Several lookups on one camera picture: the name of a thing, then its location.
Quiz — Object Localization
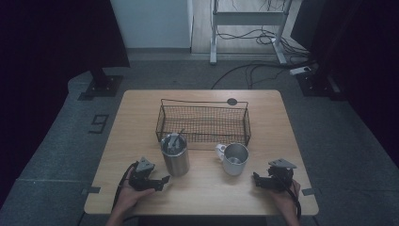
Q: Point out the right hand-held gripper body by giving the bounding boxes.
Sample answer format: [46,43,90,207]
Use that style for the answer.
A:
[257,157,297,193]

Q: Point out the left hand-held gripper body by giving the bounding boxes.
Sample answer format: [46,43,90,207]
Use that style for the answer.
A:
[127,156,165,192]

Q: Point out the stainless steel tumbler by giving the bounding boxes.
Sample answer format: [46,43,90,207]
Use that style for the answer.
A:
[159,128,191,178]

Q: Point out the white mug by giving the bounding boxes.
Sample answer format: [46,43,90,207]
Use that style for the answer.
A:
[215,142,250,177]

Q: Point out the black wire basket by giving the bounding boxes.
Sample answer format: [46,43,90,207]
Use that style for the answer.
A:
[155,98,252,148]

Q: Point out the person's left hand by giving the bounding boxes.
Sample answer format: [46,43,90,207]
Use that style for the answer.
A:
[116,169,157,212]

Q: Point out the person's right hand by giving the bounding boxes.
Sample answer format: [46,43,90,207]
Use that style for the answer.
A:
[268,180,302,218]

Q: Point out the black stand base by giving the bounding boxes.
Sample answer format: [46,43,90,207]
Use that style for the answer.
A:
[76,66,124,102]
[295,69,347,102]

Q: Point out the white power strip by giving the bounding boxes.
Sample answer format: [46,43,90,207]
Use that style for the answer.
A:
[288,65,312,76]

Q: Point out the dark curtain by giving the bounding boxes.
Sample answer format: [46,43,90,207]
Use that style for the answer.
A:
[290,0,399,169]
[0,0,132,202]

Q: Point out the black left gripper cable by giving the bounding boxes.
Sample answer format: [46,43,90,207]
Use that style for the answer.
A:
[111,160,139,212]

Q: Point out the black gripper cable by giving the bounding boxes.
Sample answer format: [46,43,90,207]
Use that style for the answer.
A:
[111,160,139,212]
[275,174,303,220]

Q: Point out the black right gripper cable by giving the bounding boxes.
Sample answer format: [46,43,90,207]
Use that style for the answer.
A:
[275,174,303,220]

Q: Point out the long black floor cable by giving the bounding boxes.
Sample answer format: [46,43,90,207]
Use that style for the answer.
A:
[210,59,316,90]

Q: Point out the tangle of floor cables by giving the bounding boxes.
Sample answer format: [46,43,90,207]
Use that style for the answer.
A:
[215,25,312,58]

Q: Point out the white metal desk frame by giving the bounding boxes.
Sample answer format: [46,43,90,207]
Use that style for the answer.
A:
[209,0,294,66]

